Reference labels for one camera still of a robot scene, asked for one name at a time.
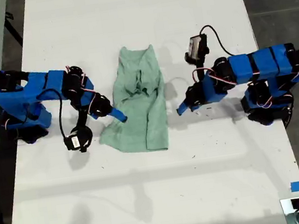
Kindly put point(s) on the black camera box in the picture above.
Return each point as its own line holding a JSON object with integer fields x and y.
{"x": 75, "y": 142}
{"x": 196, "y": 47}

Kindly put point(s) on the black stand leg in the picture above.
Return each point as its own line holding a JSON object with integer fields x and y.
{"x": 14, "y": 32}

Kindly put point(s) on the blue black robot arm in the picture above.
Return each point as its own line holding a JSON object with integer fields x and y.
{"x": 265, "y": 62}
{"x": 37, "y": 86}

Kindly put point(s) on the black camera stalk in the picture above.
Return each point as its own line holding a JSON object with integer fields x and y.
{"x": 202, "y": 68}
{"x": 82, "y": 117}

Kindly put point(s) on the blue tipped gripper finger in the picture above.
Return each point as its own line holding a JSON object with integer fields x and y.
{"x": 119, "y": 115}

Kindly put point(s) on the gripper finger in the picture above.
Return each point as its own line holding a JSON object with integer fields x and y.
{"x": 196, "y": 107}
{"x": 183, "y": 108}

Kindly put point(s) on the square blue tape piece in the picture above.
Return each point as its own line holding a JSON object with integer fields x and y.
{"x": 298, "y": 186}

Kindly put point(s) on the pale green T-shirt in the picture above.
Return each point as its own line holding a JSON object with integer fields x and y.
{"x": 155, "y": 122}

